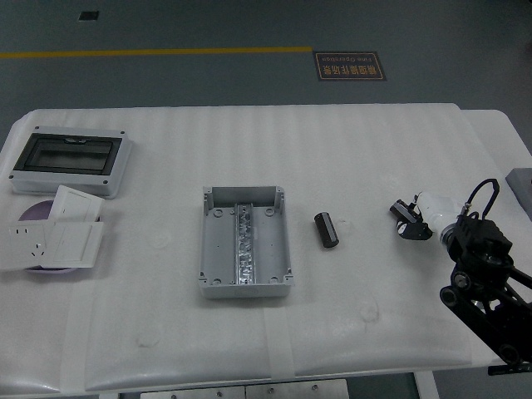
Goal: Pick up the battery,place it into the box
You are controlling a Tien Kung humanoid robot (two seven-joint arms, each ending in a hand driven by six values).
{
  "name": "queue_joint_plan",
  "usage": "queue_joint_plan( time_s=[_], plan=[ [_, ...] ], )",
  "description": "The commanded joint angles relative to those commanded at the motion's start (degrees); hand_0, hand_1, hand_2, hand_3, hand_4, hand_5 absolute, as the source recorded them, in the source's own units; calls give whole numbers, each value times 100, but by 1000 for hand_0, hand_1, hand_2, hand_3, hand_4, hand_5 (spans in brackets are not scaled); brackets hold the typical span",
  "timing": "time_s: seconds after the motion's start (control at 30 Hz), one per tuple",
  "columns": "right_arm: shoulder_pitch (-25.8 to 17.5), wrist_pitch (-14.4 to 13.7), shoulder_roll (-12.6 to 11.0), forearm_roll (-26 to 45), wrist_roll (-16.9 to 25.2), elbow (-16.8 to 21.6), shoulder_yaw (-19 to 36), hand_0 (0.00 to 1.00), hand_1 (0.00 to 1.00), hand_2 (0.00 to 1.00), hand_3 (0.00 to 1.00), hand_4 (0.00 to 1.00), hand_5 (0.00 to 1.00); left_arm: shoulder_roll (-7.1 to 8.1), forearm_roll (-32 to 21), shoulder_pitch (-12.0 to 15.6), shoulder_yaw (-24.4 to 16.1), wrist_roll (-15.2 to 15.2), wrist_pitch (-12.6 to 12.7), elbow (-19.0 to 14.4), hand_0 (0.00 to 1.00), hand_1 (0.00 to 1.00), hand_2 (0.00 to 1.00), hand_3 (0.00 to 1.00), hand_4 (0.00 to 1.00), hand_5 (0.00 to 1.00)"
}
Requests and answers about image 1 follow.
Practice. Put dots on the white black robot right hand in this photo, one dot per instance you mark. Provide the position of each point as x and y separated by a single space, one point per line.
436 208

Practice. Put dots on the long black cylindrical battery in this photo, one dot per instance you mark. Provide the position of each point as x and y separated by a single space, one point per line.
326 230

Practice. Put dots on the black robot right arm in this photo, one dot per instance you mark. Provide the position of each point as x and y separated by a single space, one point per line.
478 241

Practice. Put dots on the open grey plastic box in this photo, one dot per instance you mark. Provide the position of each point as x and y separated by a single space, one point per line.
220 249

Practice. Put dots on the grey distribution box dark window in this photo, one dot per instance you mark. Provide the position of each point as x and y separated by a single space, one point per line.
66 156

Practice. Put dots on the grey flat block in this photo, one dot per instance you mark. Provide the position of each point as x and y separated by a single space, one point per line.
521 183

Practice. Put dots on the white tape strip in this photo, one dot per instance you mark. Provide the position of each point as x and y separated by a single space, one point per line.
77 341
481 349

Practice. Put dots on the brown floor sign orange text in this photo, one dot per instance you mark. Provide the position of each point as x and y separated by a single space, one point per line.
349 66

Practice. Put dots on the black table control panel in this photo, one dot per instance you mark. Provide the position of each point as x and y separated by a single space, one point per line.
509 370

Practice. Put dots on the white table leg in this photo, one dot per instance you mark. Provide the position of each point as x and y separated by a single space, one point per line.
425 385

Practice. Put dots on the white foam mat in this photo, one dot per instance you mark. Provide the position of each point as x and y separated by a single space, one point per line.
249 145

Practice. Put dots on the grey metal table plate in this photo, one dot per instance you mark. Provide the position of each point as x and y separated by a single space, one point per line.
191 391
297 390

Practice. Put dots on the yellow floor line tape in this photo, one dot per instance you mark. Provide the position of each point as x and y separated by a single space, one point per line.
166 52

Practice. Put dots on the black floor outlet cover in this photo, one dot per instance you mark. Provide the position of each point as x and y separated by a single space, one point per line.
88 16

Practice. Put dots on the purple round plate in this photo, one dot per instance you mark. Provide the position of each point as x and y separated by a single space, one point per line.
35 212

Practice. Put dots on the silver metal mounting rail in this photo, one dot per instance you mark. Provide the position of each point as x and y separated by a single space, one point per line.
246 249

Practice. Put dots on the white wall switch panel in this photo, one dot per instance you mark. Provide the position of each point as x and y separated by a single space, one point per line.
77 203
70 245

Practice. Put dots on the white wall socket panel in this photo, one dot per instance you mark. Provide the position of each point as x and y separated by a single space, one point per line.
21 245

